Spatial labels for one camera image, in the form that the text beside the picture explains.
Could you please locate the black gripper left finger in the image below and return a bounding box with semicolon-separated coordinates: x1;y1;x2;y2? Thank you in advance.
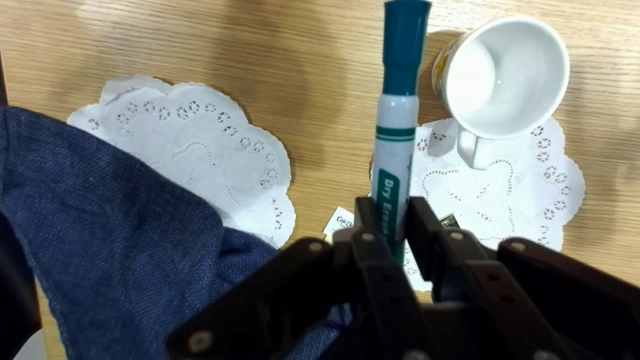
165;195;435;360

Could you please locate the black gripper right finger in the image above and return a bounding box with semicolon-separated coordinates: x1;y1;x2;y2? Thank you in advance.
403;196;640;360

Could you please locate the green dry erase marker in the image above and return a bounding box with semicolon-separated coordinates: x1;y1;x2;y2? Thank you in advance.
367;0;433;270

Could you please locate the white printed ceramic cup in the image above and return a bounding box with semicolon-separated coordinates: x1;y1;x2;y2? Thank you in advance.
428;14;572;170

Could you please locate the white paper doily mat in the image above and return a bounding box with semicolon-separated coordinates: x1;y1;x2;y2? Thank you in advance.
66;74;298;250
402;117;588;295

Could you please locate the blue denim cloth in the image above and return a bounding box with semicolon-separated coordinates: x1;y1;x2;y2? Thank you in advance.
0;104;355;360

